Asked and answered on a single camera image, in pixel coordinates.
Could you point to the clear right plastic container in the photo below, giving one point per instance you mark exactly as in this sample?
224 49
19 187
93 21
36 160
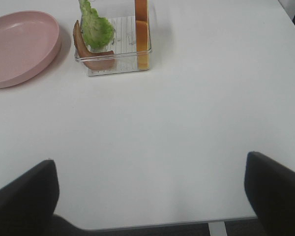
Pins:
124 47

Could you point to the pink round plate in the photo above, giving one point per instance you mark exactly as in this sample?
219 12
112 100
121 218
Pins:
29 42

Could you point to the white bread slice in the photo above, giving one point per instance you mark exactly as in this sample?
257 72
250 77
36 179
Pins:
142 34

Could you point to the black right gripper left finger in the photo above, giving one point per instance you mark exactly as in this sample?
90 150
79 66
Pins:
28 202

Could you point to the brown bacon strip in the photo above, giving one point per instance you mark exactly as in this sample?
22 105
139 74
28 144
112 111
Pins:
83 52

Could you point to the green lettuce leaf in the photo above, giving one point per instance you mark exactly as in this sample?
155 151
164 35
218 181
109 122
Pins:
97 31

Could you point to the white table leg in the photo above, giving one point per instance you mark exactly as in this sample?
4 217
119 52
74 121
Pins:
217 228

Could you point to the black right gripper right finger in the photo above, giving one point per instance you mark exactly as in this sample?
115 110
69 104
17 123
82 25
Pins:
270 189

